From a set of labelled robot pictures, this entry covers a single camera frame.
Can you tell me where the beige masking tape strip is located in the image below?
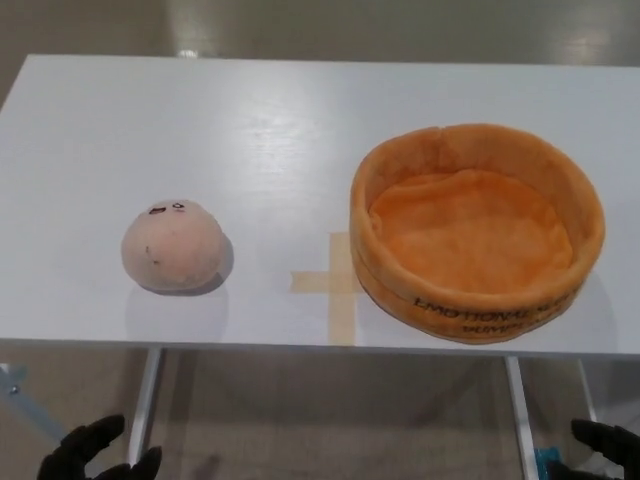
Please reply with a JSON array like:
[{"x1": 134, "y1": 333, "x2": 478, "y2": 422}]
[
  {"x1": 327, "y1": 232, "x2": 358, "y2": 346},
  {"x1": 289, "y1": 269, "x2": 362, "y2": 294}
]

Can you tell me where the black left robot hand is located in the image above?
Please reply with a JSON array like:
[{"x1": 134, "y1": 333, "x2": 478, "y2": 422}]
[{"x1": 38, "y1": 413, "x2": 164, "y2": 480}]

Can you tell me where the pink round plush toy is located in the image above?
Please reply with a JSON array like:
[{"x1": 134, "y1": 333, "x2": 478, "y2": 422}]
[{"x1": 120, "y1": 199, "x2": 227, "y2": 296}]

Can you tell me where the grey metal frame bar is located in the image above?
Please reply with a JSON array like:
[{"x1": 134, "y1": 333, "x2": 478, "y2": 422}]
[{"x1": 0, "y1": 362, "x2": 57, "y2": 451}]

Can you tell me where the orange plush round plate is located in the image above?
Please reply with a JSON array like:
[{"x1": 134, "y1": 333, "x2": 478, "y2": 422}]
[{"x1": 348, "y1": 124, "x2": 607, "y2": 347}]

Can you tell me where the teal floor marker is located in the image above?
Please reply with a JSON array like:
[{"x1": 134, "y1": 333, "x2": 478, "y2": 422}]
[{"x1": 535, "y1": 446, "x2": 557, "y2": 474}]

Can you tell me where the white table leg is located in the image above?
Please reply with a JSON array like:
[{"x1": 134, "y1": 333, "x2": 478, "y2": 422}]
[
  {"x1": 130, "y1": 348, "x2": 164, "y2": 449},
  {"x1": 579, "y1": 357, "x2": 599, "y2": 422},
  {"x1": 504, "y1": 355, "x2": 547, "y2": 480}
]

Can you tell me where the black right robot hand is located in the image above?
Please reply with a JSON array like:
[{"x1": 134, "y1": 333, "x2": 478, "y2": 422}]
[{"x1": 544, "y1": 418, "x2": 640, "y2": 480}]

